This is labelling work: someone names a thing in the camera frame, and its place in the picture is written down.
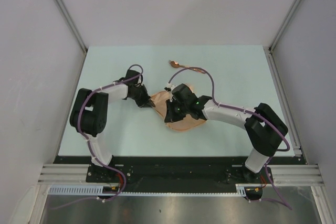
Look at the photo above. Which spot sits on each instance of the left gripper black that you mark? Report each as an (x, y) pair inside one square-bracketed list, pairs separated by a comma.
[(145, 98)]

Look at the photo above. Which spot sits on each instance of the aluminium frame rail right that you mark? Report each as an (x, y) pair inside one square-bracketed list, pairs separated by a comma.
[(293, 133)]

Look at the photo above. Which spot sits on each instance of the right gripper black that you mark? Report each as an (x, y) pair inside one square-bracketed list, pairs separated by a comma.
[(170, 115)]

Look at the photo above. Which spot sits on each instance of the aluminium frame post right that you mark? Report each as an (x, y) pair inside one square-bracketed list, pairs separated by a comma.
[(284, 25)]

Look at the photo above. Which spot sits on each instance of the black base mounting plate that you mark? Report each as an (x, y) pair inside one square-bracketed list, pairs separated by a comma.
[(182, 175)]

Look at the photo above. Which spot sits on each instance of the aluminium cross rail front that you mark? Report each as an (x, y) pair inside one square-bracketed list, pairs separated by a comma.
[(283, 175)]

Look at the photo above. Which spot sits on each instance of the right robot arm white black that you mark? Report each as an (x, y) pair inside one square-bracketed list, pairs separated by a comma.
[(264, 127)]

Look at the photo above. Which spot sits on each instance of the peach satin napkin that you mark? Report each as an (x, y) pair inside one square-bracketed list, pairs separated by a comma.
[(188, 122)]

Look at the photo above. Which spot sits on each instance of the copper spoon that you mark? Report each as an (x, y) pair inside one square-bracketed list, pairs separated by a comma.
[(175, 64)]

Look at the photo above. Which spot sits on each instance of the aluminium frame post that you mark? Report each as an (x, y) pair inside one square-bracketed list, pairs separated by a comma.
[(284, 25), (61, 6)]

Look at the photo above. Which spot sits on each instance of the aluminium frame post left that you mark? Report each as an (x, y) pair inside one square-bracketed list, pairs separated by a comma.
[(61, 6)]

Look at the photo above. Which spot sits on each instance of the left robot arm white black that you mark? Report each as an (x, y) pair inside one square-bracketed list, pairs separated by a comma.
[(90, 111)]

